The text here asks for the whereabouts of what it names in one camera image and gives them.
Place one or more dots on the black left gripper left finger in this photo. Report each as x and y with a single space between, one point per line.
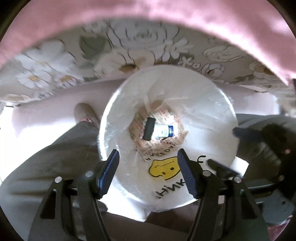
54 219

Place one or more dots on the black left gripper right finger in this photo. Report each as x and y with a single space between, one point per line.
227 209

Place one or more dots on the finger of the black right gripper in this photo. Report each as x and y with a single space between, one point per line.
249 135
221 170

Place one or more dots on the white bottle with black cap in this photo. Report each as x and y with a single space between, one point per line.
156 131

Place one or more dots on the white trash bag lined bin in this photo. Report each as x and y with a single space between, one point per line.
156 112

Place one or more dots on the grey trousers leg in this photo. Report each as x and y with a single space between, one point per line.
69 157

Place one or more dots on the beige shoe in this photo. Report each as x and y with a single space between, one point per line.
85 113

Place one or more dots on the pink floral bed sheet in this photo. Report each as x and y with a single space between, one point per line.
51 45

